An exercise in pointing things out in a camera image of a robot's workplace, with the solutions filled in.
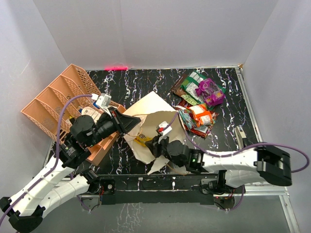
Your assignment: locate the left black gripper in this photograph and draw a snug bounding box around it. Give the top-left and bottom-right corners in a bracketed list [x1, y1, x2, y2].
[86, 106, 141, 147]

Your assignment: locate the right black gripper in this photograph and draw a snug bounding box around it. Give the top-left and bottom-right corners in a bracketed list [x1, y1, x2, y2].
[145, 133, 184, 167]

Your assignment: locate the yellow M&M candy bag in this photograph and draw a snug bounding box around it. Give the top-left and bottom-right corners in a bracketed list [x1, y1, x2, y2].
[134, 134, 152, 147]

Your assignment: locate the brown paper bag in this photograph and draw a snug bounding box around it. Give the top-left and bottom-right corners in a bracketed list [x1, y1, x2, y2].
[124, 91, 185, 175]

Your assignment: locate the teal snack packet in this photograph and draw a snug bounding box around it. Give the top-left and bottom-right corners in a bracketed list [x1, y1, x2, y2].
[178, 109, 197, 130]

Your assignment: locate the red snack packet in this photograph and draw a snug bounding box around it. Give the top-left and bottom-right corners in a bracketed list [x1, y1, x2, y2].
[175, 100, 218, 138]

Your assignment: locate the orange snack packet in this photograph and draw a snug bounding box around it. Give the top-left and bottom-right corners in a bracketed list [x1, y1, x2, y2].
[188, 104, 214, 127]

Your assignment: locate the green small snack packet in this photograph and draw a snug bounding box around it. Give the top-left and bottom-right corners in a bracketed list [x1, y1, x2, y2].
[182, 94, 196, 105]

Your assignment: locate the brown kettle chips bag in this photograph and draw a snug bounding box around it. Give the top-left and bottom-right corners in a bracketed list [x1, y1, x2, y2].
[170, 74, 188, 98]

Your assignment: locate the purple snack bag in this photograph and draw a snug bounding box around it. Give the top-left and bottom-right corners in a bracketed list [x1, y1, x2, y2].
[195, 78, 225, 106]

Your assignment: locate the green snack bag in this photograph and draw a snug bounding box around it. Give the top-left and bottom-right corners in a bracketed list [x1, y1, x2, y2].
[181, 71, 225, 109]

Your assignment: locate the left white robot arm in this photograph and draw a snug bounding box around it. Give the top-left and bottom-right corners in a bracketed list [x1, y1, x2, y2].
[0, 107, 141, 233]

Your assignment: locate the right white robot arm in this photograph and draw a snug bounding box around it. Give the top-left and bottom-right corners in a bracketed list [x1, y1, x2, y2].
[145, 136, 292, 193]

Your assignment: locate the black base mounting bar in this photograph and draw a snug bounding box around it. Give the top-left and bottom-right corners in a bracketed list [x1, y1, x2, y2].
[97, 173, 246, 206]

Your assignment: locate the white round bottle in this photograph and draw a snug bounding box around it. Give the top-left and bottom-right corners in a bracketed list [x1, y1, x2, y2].
[81, 107, 98, 117]

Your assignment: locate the pink compartment tray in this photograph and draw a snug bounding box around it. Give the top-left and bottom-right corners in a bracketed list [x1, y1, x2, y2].
[86, 107, 119, 166]

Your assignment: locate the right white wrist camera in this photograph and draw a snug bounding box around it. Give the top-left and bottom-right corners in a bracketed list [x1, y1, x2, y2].
[157, 121, 172, 143]

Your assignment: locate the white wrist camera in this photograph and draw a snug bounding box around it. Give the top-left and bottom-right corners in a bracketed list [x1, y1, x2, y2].
[91, 93, 111, 114]
[157, 121, 172, 143]

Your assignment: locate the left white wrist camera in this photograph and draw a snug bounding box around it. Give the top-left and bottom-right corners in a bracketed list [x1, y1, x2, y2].
[91, 93, 111, 114]

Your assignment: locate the aluminium frame rail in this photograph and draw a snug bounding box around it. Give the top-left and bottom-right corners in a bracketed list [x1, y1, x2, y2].
[235, 65, 300, 233]

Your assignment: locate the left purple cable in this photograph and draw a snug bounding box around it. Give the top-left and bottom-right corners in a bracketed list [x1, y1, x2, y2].
[0, 94, 94, 223]

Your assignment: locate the purple cable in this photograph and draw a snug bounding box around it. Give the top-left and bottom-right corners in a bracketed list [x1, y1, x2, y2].
[165, 113, 310, 173]
[0, 94, 94, 223]

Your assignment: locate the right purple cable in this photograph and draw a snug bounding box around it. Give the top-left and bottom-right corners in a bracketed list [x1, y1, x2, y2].
[165, 113, 310, 173]

